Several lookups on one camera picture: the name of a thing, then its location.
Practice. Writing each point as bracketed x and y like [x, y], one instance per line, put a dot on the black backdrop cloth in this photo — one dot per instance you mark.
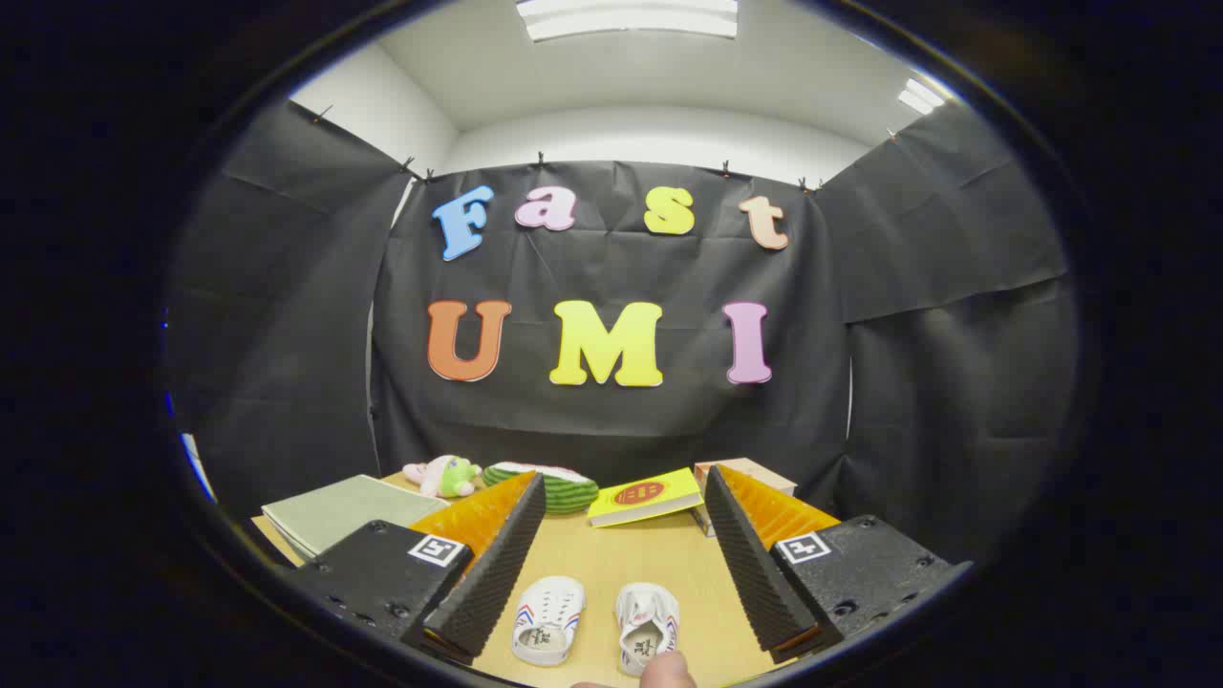
[611, 430]

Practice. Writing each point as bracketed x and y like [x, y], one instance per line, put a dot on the pink and green plush toy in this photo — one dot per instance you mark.
[444, 475]

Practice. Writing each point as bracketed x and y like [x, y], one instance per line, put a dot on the green fabric storage box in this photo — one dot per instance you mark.
[344, 511]

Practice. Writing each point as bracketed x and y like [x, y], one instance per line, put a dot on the long ceiling light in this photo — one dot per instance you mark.
[626, 17]

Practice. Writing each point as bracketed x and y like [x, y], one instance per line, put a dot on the watermelon slice plush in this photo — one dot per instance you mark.
[568, 492]

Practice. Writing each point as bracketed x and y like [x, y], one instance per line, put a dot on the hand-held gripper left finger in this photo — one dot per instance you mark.
[497, 573]

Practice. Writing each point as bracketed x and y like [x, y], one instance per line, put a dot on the small ceiling light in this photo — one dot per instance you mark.
[922, 96]

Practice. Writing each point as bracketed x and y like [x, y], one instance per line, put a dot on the grey paperback book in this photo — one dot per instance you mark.
[702, 521]

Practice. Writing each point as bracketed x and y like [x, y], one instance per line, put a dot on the yellow book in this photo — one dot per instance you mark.
[645, 497]

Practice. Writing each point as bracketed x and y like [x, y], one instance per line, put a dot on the white canvas shoe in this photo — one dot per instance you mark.
[648, 626]
[547, 619]

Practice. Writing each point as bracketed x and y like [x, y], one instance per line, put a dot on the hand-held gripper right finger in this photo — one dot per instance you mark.
[755, 573]

